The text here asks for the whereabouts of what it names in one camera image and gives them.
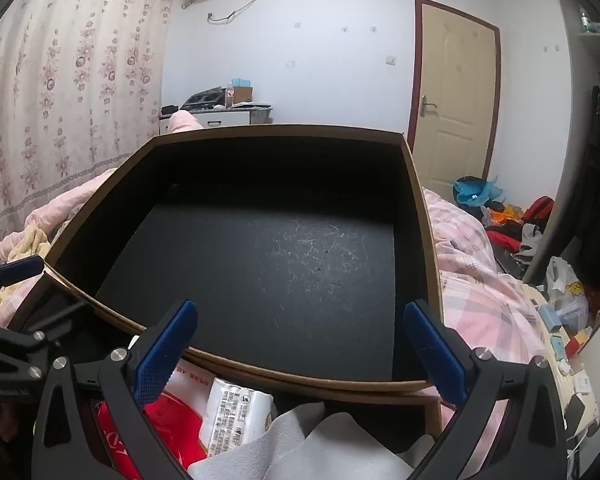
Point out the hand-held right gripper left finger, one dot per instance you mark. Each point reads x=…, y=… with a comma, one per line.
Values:
x=162, y=355

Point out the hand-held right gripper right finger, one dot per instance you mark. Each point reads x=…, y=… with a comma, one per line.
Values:
x=437, y=355

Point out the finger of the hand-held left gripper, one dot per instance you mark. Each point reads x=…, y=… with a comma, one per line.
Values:
x=55, y=310
x=22, y=269

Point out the red white tissue pack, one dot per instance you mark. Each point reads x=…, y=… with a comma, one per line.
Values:
x=237, y=415
x=180, y=410

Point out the brown-edged black storage box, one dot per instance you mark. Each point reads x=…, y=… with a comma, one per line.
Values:
x=260, y=260

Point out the white sock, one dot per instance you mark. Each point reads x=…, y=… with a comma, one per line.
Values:
x=305, y=450

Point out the yellow towel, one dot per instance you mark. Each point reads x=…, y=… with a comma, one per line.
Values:
x=25, y=240

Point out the pink quilt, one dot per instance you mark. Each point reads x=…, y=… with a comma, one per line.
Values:
x=60, y=205

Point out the pile of small boxes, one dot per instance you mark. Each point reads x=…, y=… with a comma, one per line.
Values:
x=565, y=345

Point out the pile of dark clothes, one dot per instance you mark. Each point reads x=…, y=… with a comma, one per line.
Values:
x=510, y=242

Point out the white plastic bag yellow print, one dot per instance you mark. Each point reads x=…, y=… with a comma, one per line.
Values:
x=562, y=285

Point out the orange cloth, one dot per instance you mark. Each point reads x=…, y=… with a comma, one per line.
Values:
x=505, y=212

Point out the blue plastic bag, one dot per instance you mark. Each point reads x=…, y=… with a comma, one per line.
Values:
x=472, y=192

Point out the red bag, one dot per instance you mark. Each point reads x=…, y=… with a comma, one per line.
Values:
x=540, y=207

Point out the floral curtain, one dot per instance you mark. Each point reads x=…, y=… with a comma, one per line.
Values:
x=55, y=85

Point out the small black device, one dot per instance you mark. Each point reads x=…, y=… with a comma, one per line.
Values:
x=170, y=109

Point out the white desk with drawer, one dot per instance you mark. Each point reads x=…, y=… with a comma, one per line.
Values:
x=220, y=119

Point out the clear plastic bottle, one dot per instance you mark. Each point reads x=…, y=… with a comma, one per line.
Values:
x=229, y=95

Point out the small cardboard box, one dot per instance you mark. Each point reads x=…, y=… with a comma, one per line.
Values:
x=243, y=95

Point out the blue packet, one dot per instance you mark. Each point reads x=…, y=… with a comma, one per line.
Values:
x=240, y=82

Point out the small bottle on shelf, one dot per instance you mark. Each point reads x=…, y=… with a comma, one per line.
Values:
x=584, y=19

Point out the cream door with brown frame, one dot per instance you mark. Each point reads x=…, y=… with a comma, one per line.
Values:
x=455, y=110

